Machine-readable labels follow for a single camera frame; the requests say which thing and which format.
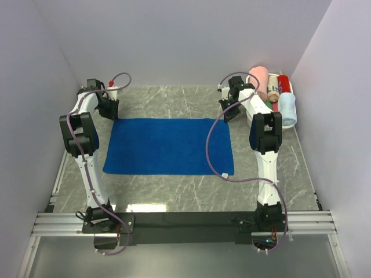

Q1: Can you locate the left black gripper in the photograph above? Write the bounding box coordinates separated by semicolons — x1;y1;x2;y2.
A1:
96;96;120;122

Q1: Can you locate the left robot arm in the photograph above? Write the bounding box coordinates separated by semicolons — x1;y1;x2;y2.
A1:
59;79;119;233

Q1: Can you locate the light blue towel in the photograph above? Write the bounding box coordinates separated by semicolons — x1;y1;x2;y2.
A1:
278;92;297;127

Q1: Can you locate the magenta rolled towel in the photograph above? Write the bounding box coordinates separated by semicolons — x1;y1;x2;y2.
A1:
272;102;279;112

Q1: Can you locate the white plastic basket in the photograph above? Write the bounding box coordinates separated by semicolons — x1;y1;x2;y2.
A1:
242;73;294;130

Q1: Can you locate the green rolled towel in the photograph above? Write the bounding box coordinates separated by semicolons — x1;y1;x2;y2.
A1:
264;101;273;110

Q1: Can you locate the pink rolled towel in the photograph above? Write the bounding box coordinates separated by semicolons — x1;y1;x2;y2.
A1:
249;66;269;101

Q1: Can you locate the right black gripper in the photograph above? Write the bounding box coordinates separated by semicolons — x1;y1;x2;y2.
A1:
219;97;241;123

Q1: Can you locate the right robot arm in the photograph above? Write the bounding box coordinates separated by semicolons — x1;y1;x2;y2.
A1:
218;76;285;231

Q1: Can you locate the aluminium rail frame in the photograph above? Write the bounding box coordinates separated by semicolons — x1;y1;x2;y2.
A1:
18;211;351;277

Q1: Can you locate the beige rolled towel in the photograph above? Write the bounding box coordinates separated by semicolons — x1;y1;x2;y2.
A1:
267;75;280;103

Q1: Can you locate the red rolled towel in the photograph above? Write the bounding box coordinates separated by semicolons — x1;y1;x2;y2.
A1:
277;75;292;94

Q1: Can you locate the dark blue towel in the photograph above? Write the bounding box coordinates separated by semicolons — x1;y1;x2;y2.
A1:
103;118;235;175

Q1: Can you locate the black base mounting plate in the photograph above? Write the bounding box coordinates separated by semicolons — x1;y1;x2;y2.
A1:
82;211;288;246

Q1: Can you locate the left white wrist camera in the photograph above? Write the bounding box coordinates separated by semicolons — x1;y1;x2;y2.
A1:
106;81;121;101

